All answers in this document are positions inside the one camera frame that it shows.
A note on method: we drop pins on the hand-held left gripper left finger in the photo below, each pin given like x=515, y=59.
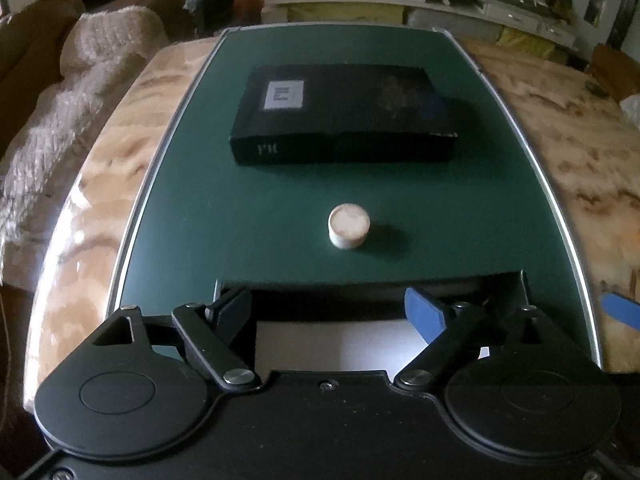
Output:
x=232, y=312

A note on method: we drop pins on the black box lid white label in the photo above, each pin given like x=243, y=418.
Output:
x=350, y=110

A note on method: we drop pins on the white round cap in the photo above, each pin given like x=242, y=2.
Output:
x=349, y=225

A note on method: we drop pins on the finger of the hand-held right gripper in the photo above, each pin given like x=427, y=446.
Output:
x=622, y=311

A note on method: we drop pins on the small dark wall picture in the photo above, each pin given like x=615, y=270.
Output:
x=593, y=10

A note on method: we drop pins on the beige fuzzy blanket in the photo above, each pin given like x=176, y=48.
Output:
x=100, y=55

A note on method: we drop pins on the brown wooden chair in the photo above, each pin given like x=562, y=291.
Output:
x=612, y=70

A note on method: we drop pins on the black bag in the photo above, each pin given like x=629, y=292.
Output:
x=215, y=2

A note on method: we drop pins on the black box white inside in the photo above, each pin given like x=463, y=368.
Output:
x=325, y=302

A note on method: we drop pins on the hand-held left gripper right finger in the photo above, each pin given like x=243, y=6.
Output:
x=425, y=315

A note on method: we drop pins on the green desk mat silver edge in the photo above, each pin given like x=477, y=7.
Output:
x=200, y=200

